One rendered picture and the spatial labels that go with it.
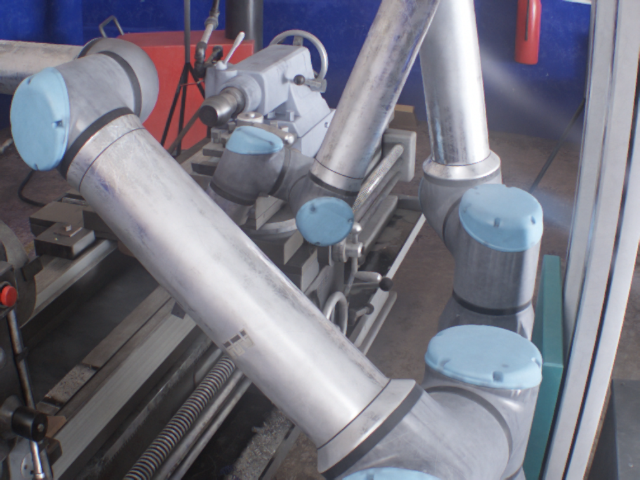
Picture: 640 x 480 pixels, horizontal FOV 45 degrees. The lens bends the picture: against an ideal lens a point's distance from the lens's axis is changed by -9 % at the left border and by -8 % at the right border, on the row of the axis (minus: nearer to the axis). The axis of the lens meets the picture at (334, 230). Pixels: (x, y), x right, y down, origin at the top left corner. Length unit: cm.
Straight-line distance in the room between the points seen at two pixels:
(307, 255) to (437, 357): 100
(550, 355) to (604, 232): 21
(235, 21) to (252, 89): 232
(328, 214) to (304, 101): 134
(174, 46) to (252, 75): 225
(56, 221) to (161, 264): 133
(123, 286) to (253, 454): 55
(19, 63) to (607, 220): 85
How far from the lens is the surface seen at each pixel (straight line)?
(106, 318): 207
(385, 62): 131
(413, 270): 382
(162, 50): 469
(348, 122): 133
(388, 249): 309
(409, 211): 341
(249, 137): 146
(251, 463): 207
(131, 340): 176
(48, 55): 121
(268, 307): 89
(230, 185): 148
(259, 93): 245
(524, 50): 549
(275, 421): 218
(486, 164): 156
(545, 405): 117
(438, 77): 149
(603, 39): 123
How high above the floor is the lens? 176
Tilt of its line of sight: 25 degrees down
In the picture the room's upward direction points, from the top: 1 degrees clockwise
